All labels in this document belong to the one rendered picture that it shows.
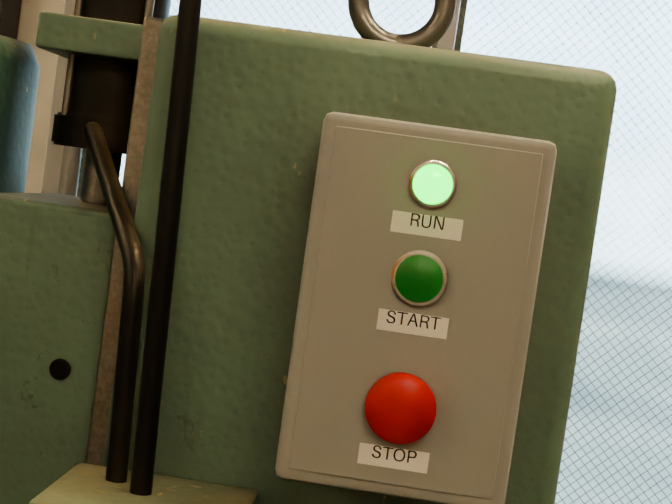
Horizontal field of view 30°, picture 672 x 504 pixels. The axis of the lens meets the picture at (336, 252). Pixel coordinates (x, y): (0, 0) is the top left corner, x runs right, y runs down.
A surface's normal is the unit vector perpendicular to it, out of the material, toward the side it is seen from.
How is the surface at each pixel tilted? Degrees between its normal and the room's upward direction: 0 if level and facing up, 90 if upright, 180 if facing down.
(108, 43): 90
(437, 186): 91
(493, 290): 90
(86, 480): 0
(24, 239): 90
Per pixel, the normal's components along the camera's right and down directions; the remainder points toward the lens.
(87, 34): -0.07, 0.04
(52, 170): 0.97, 0.15
